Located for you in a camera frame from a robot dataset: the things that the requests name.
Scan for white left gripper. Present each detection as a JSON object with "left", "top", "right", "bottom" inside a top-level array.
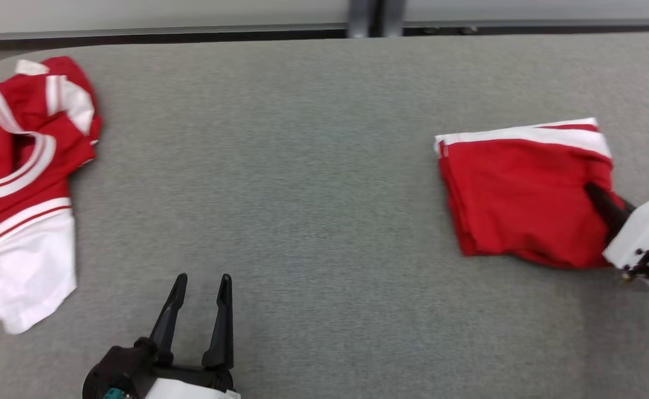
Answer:
[{"left": 145, "top": 273, "right": 242, "bottom": 399}]

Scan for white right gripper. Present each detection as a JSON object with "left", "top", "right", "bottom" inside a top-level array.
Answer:
[{"left": 585, "top": 183, "right": 649, "bottom": 270}]

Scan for red shorts with white stripe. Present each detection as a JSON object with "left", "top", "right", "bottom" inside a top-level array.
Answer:
[{"left": 434, "top": 117, "right": 627, "bottom": 269}]

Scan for red and white jersey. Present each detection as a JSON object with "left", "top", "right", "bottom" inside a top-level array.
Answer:
[{"left": 0, "top": 55, "right": 102, "bottom": 335}]

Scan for grey partition base rail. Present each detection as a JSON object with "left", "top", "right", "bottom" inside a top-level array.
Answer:
[{"left": 0, "top": 19, "right": 649, "bottom": 44}]

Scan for grey metal partition post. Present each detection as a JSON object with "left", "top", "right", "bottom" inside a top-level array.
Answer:
[{"left": 347, "top": 0, "right": 405, "bottom": 38}]

